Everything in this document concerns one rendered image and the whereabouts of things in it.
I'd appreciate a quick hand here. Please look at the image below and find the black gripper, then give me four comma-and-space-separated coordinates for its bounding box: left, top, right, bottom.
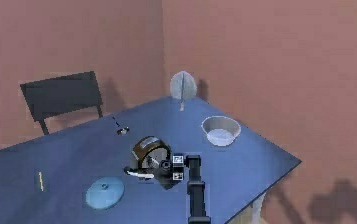
123, 159, 178, 191

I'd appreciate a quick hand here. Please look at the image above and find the light blue round plate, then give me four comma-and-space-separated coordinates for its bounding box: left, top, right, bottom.
85, 176, 126, 211

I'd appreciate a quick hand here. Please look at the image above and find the blue table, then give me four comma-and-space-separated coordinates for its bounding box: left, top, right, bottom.
0, 95, 302, 224

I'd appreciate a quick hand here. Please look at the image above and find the white bowl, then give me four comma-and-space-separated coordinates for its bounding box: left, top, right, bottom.
200, 115, 243, 148

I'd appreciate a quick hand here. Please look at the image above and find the yellow pencil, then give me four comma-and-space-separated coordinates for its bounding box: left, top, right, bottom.
37, 171, 45, 192

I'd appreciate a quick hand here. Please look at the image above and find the black chair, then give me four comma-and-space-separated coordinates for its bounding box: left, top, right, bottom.
19, 70, 105, 136

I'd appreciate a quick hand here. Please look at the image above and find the black handled metal spoon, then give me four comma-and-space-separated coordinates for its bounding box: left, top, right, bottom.
111, 116, 131, 136

